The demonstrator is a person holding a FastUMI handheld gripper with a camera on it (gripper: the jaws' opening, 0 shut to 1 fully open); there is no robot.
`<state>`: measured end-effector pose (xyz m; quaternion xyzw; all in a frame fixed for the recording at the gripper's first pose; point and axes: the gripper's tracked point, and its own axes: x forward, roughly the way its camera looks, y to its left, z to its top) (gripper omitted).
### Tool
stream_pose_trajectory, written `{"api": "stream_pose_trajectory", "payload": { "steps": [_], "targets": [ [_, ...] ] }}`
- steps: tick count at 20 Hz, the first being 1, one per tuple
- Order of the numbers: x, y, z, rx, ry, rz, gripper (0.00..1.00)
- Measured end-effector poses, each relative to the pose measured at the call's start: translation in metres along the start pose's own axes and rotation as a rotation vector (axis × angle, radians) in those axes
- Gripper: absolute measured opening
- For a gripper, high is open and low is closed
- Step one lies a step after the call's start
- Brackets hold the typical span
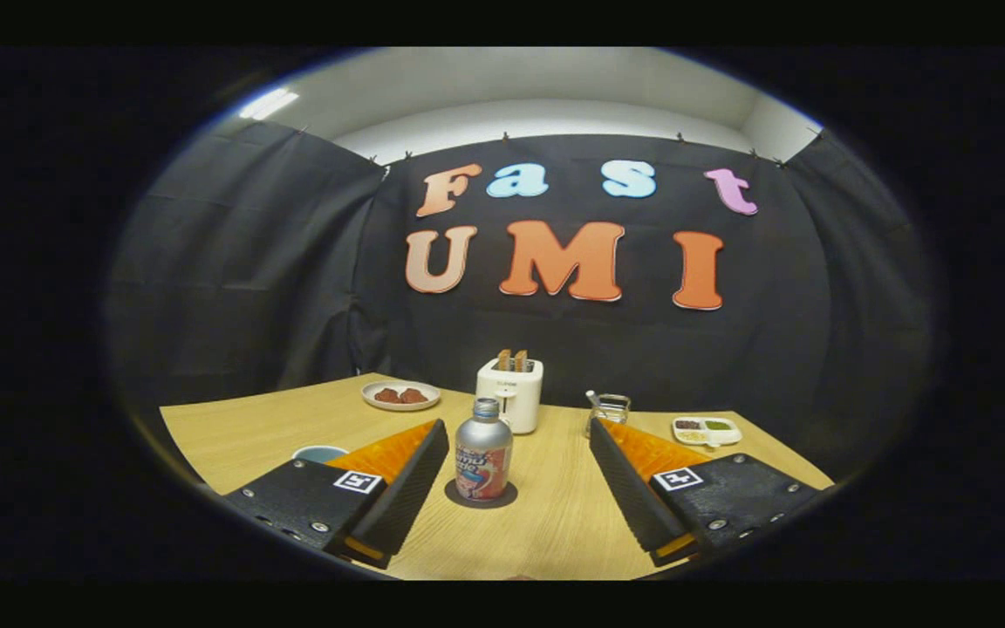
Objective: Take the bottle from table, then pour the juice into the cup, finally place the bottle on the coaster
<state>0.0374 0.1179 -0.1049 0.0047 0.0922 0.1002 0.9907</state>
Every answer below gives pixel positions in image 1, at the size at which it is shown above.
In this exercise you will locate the narrow ceiling light strip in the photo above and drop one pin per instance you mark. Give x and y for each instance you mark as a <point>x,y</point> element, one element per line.
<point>269,103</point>

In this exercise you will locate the wooden table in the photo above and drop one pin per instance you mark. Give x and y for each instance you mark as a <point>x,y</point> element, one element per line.
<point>546,515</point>

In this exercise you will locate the toast slice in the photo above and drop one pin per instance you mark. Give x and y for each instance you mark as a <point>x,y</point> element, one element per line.
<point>504,360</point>
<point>521,360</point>

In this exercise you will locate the dark brown round coaster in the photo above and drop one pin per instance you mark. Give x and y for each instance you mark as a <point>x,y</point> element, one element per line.
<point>507,499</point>

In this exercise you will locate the white toaster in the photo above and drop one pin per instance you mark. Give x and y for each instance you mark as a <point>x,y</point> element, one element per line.
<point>522,401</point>

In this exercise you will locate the reddish brown food piece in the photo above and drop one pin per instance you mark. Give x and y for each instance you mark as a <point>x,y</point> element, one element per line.
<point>413,396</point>
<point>386,395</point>

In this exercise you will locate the white cup with blue inside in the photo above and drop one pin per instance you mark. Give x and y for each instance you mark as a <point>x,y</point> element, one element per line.
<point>319,454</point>

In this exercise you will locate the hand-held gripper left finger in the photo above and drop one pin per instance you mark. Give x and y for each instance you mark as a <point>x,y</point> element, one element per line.
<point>411,493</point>

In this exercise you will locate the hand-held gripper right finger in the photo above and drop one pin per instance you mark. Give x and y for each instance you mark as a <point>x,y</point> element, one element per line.
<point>629,497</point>

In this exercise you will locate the silver bottle with pink label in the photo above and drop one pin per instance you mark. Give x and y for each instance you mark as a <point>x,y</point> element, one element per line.
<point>482,453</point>

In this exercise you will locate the white round plate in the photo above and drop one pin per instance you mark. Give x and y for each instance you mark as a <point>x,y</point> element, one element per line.
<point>380,405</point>

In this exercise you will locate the white divided dish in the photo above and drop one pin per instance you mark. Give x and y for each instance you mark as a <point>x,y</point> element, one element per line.
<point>707,439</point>

